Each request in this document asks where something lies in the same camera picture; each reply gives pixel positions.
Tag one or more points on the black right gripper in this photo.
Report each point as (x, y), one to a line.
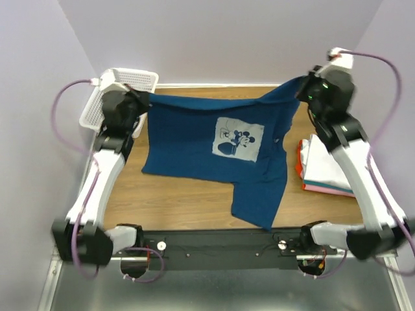
(315, 74)

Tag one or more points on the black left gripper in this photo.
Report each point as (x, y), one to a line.
(142, 98)

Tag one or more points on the blue t-shirt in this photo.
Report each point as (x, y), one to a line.
(236, 141)

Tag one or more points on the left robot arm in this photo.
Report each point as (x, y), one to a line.
(79, 237)

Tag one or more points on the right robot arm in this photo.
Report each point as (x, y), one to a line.
(385, 226)

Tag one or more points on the white folded t-shirt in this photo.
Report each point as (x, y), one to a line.
(321, 166)

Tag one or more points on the pink folded t-shirt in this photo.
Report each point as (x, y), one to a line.
(326, 190)

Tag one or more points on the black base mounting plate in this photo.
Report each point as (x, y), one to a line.
(232, 249)

